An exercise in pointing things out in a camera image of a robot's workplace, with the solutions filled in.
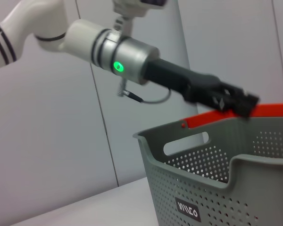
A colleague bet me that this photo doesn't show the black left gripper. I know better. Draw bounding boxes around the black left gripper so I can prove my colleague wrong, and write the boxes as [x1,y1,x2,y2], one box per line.
[143,58,260,119]

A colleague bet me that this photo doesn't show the grey perforated storage basket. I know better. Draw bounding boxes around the grey perforated storage basket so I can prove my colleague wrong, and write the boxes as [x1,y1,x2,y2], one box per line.
[132,116,283,226]

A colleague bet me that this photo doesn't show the orange basket handle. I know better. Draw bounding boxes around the orange basket handle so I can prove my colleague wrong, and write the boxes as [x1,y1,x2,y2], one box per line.
[180,103,283,129]

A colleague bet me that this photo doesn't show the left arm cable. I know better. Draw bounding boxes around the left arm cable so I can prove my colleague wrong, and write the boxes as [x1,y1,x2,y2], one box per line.
[126,89,173,105]

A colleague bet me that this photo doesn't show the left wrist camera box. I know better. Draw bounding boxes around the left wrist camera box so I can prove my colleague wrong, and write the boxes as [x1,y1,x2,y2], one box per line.
[111,0,168,17]

